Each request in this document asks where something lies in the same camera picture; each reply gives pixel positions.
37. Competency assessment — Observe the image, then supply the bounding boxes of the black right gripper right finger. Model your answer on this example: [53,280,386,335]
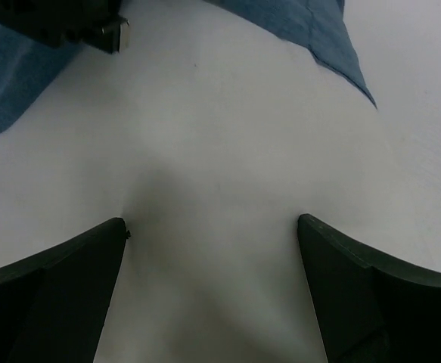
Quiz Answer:
[297,214,441,362]

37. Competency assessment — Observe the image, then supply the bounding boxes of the blue fabric pillowcase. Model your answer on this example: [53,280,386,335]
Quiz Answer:
[0,0,374,134]

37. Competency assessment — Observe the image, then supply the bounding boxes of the white pillow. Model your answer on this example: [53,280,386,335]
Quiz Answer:
[0,1,441,362]

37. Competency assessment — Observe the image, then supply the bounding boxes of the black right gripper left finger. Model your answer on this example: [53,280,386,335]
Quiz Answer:
[0,218,130,362]

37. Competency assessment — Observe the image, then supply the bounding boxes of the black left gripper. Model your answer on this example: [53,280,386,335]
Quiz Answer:
[0,0,129,54]

